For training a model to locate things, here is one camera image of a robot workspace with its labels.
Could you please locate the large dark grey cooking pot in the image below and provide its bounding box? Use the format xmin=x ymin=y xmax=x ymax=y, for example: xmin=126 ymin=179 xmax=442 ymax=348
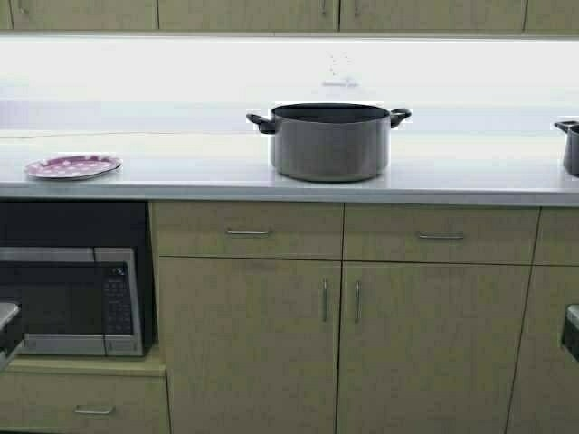
xmin=246 ymin=103 xmax=412 ymax=183

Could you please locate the cabinet door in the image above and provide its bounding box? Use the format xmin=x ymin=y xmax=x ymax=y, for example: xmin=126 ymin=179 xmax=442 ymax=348
xmin=340 ymin=0 xmax=526 ymax=33
xmin=525 ymin=0 xmax=579 ymax=35
xmin=9 ymin=0 xmax=158 ymax=32
xmin=158 ymin=257 xmax=341 ymax=433
xmin=158 ymin=0 xmax=340 ymax=33
xmin=506 ymin=207 xmax=579 ymax=434
xmin=337 ymin=262 xmax=530 ymax=433

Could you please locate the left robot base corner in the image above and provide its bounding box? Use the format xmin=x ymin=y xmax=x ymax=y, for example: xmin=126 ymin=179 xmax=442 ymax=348
xmin=0 ymin=303 xmax=24 ymax=371

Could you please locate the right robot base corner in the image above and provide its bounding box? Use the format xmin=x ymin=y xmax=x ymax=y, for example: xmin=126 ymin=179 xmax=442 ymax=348
xmin=561 ymin=304 xmax=579 ymax=361

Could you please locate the small dark pot at right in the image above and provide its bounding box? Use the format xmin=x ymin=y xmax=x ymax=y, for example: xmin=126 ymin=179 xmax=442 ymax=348
xmin=554 ymin=121 xmax=579 ymax=177

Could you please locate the left top wooden drawer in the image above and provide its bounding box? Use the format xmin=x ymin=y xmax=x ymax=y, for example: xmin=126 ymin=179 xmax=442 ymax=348
xmin=151 ymin=201 xmax=344 ymax=259

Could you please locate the wooden drawer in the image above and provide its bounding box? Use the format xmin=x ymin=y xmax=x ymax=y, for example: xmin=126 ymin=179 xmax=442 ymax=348
xmin=344 ymin=204 xmax=539 ymax=265
xmin=1 ymin=373 xmax=170 ymax=433
xmin=151 ymin=201 xmax=344 ymax=259

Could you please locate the right top wooden drawer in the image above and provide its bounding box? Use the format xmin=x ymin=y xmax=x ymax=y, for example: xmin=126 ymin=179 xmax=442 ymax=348
xmin=344 ymin=204 xmax=539 ymax=265

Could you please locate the pink polka dot plate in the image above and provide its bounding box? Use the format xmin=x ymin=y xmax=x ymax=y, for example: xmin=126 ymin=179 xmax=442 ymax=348
xmin=24 ymin=155 xmax=122 ymax=180

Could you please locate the stainless steel microwave oven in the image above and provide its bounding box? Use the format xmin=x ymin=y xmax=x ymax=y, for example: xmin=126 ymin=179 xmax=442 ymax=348
xmin=1 ymin=247 xmax=150 ymax=357

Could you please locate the bottom left wooden drawer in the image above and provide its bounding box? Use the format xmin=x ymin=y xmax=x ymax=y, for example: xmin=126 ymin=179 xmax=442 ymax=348
xmin=1 ymin=373 xmax=170 ymax=433

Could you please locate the white wall power outlet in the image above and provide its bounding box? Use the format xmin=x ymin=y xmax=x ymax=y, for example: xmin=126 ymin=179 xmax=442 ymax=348
xmin=321 ymin=51 xmax=359 ymax=88

